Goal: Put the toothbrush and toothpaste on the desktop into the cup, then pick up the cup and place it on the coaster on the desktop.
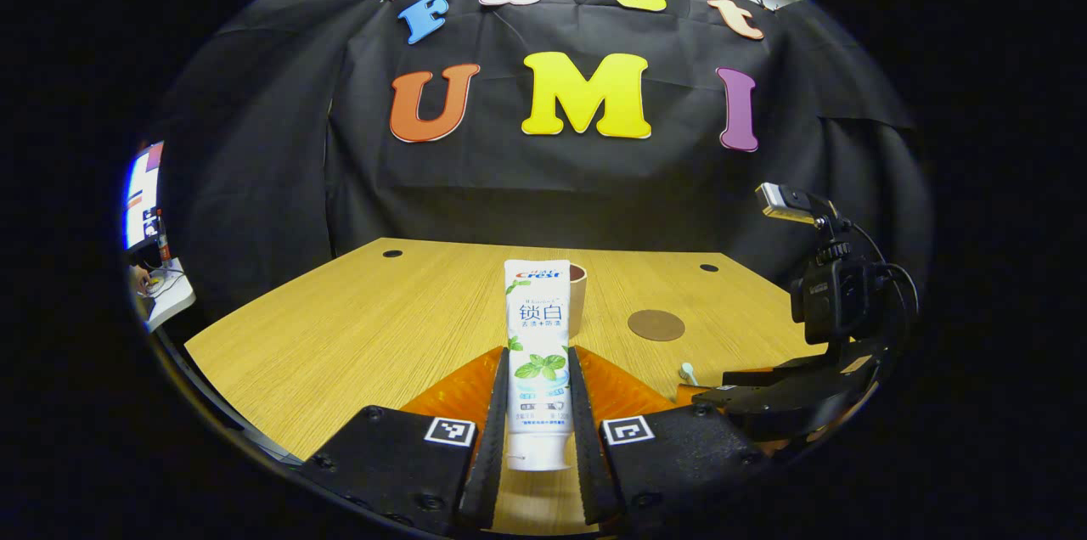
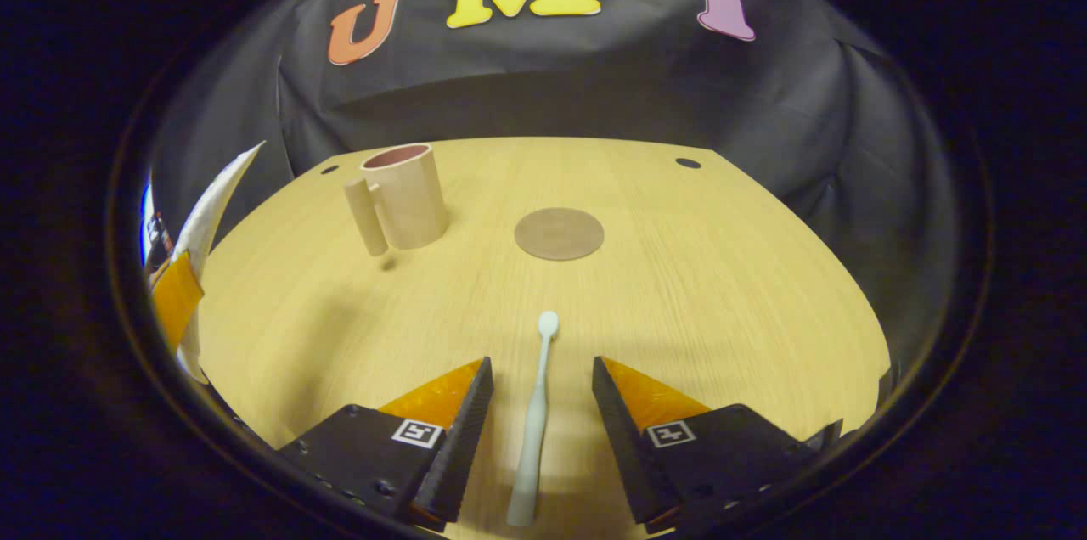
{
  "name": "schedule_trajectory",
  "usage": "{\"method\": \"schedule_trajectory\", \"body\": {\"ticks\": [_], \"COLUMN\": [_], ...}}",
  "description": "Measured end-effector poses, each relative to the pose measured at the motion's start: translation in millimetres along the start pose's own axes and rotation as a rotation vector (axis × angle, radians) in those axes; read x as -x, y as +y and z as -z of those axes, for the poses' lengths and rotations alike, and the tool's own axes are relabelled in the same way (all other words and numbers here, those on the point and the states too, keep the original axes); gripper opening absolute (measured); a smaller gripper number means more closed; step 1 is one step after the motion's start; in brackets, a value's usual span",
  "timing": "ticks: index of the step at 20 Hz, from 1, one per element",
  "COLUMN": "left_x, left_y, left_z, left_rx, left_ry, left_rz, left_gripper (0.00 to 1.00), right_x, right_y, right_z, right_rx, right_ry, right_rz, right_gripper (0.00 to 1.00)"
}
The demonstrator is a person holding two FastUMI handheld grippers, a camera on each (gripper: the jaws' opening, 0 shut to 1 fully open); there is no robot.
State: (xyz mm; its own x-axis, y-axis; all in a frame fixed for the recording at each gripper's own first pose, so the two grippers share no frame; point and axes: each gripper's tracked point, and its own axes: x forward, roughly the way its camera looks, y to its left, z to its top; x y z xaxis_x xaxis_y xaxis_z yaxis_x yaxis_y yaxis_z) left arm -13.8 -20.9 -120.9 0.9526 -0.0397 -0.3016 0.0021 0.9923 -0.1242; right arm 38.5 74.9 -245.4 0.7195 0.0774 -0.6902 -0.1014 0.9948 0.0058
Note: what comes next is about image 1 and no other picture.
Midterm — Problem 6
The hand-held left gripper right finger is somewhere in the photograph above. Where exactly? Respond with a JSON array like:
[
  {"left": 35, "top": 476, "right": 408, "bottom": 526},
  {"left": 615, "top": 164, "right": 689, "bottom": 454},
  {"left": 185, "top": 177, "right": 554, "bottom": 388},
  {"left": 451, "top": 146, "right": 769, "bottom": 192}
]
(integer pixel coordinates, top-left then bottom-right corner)
[{"left": 567, "top": 345, "right": 765, "bottom": 534}]

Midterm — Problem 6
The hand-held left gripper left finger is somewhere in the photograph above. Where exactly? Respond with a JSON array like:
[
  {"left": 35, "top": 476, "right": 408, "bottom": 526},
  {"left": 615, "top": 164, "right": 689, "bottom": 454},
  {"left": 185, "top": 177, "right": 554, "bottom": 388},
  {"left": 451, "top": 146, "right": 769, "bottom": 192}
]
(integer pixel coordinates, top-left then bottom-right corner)
[{"left": 297, "top": 345, "right": 510, "bottom": 537}]

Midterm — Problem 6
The white toothpaste tube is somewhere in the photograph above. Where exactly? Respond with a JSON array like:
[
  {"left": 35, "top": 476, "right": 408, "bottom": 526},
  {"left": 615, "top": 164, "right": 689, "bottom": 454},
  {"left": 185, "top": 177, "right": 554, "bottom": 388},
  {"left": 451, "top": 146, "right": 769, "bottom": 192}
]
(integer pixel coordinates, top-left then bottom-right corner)
[{"left": 504, "top": 259, "right": 572, "bottom": 472}]

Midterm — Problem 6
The brown round coaster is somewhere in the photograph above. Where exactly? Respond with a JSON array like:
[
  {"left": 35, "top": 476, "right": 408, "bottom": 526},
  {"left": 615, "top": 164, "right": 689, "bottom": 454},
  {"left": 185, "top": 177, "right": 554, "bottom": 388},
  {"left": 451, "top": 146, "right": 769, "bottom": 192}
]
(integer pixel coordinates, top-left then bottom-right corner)
[{"left": 628, "top": 309, "right": 686, "bottom": 342}]

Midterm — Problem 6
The beige cup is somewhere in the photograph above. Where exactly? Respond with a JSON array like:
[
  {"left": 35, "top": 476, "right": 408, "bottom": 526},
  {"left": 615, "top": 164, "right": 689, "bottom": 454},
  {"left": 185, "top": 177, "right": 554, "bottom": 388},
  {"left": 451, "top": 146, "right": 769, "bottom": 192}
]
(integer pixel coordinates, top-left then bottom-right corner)
[{"left": 567, "top": 263, "right": 589, "bottom": 339}]

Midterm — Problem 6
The wooden desktop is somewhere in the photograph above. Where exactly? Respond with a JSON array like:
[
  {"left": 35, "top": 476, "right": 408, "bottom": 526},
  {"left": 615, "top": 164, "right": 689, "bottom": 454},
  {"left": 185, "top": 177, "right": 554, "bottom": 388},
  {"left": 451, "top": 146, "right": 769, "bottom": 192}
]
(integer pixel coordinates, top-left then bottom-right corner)
[{"left": 184, "top": 237, "right": 850, "bottom": 537}]

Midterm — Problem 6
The black backdrop cloth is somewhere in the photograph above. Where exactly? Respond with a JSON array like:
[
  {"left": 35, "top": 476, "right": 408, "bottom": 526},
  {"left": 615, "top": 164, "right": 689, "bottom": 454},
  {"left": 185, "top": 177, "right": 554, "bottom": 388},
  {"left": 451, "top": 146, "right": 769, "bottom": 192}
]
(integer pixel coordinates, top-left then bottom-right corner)
[{"left": 140, "top": 0, "right": 935, "bottom": 329}]

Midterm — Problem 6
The black cable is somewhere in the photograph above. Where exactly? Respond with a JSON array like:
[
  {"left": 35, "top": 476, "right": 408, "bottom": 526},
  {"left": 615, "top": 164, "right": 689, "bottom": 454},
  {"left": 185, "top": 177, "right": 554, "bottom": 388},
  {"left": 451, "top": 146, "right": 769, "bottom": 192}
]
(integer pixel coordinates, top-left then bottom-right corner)
[{"left": 848, "top": 221, "right": 921, "bottom": 341}]

